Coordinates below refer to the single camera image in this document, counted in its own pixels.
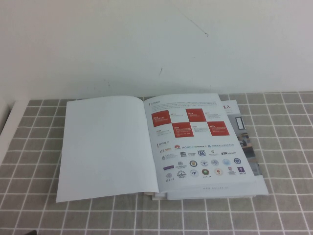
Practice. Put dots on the AgileX brochure with logo page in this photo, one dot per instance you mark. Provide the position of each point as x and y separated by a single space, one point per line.
110 147

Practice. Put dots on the AgileX brochure with classroom cover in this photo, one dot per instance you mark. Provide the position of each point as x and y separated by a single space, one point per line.
248 147

